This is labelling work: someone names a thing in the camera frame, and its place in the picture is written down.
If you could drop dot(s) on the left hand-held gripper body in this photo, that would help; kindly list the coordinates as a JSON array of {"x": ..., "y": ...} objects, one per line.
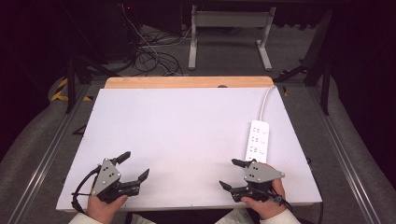
[{"x": 106, "y": 177}]

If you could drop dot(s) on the grey metal table frame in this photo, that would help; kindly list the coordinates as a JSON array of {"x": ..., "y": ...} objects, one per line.
[{"x": 232, "y": 19}]

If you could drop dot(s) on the aluminium floor rail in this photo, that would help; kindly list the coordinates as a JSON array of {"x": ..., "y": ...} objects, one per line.
[
  {"x": 40, "y": 168},
  {"x": 345, "y": 161}
]

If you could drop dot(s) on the black equipment cabinet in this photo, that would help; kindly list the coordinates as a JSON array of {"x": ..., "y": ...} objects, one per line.
[{"x": 106, "y": 31}]

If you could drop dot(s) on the person's right hand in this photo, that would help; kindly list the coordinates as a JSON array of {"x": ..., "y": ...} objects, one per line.
[{"x": 267, "y": 207}]

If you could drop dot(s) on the yellow black hazard tape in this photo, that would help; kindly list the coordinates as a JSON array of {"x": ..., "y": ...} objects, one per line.
[{"x": 59, "y": 92}]

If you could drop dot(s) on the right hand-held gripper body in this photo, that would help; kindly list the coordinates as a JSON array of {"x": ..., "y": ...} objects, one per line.
[{"x": 260, "y": 175}]

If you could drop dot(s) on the white power strip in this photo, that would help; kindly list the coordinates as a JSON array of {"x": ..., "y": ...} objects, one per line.
[{"x": 257, "y": 141}]

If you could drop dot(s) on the black metal stand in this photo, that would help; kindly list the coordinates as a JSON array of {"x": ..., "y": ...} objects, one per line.
[
  {"x": 325, "y": 77},
  {"x": 71, "y": 84}
]

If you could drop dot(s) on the person's left hand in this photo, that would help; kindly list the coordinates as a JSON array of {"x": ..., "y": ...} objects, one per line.
[{"x": 102, "y": 210}]

